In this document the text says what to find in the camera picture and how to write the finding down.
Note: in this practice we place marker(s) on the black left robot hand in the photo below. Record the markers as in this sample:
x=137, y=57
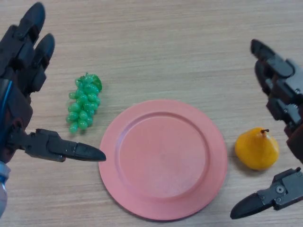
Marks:
x=16, y=106

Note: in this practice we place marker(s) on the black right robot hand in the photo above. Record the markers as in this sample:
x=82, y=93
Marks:
x=284, y=75

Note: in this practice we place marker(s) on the yellow pear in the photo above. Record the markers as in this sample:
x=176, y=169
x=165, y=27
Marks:
x=255, y=151

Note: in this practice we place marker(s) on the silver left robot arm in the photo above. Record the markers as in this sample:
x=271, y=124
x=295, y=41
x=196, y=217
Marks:
x=2, y=189

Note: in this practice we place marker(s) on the pink round plate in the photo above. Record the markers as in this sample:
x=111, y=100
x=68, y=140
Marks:
x=163, y=160

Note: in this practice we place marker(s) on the green grape bunch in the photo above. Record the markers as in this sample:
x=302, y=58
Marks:
x=82, y=104

